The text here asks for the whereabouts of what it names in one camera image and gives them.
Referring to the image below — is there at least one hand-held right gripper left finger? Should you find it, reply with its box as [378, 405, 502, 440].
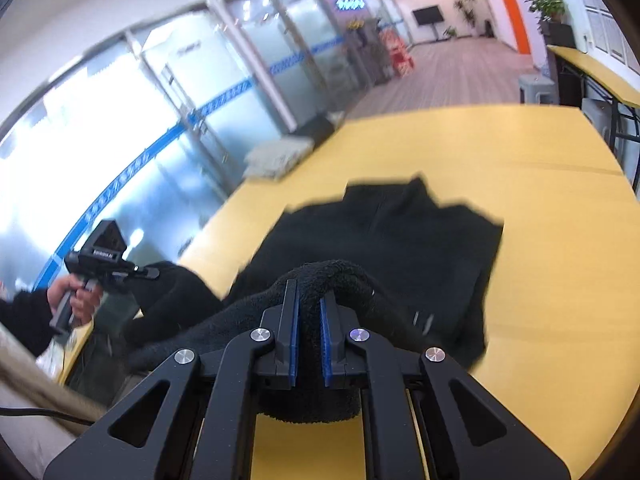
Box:
[44, 279, 301, 480]

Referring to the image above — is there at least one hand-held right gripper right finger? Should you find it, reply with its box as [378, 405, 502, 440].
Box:
[319, 294, 572, 480]

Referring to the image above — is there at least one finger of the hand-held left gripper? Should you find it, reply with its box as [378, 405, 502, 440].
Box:
[112, 266, 161, 282]

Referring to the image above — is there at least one black fleece garment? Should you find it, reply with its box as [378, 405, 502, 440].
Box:
[122, 175, 505, 423]

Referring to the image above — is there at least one person's left forearm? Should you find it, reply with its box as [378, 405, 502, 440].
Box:
[0, 289, 60, 357]

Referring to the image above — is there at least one person's left hand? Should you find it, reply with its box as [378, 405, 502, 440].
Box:
[46, 276, 105, 330]

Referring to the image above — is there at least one grey folded cloth pile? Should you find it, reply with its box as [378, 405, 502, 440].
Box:
[243, 141, 315, 180]

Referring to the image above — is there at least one yellow wooden table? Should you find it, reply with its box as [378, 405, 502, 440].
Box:
[55, 102, 640, 480]

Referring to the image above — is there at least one red display stand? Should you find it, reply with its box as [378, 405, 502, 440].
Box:
[381, 29, 416, 77]

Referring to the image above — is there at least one grey stool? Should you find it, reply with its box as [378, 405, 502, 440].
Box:
[518, 74, 556, 106]

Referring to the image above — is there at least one tall potted plant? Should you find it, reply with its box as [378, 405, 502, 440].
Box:
[453, 0, 479, 38]

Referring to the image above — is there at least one yellow side table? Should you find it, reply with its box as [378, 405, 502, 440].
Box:
[546, 44, 640, 151]

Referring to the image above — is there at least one dark cabinet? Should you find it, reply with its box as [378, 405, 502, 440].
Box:
[541, 20, 577, 51]

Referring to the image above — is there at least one potted plant on cabinet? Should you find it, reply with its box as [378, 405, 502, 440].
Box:
[525, 0, 567, 23]

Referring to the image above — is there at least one black cable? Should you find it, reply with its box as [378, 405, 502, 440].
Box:
[0, 406, 101, 423]

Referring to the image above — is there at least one wall television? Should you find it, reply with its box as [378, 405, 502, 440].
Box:
[412, 6, 444, 27]

